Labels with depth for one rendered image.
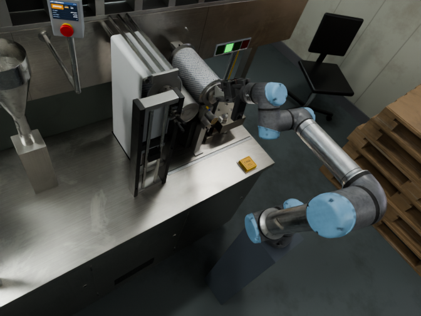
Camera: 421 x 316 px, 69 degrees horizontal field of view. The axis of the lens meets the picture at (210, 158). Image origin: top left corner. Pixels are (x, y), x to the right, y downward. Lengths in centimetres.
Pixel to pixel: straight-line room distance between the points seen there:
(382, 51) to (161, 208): 291
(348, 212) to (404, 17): 289
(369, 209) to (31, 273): 111
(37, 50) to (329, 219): 110
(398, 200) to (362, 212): 201
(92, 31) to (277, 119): 76
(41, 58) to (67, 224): 63
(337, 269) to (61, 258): 204
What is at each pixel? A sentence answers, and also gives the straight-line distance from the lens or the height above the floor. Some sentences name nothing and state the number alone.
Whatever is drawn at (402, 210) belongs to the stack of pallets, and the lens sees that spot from 292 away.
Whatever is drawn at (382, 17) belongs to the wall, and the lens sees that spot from 365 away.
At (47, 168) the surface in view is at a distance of 132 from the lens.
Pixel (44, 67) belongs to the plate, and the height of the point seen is 128.
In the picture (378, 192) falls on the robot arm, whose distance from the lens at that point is 95.
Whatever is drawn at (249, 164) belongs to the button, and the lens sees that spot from 157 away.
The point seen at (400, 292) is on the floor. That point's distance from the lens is 298.
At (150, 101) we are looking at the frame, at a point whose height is 144.
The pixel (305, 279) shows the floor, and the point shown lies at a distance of 252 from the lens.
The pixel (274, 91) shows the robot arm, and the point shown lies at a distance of 102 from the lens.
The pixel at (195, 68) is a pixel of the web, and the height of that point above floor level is 130.
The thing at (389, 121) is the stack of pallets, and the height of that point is 83.
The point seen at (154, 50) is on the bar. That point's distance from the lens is 116.
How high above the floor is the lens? 211
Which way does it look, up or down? 51 degrees down
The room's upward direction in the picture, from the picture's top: 22 degrees clockwise
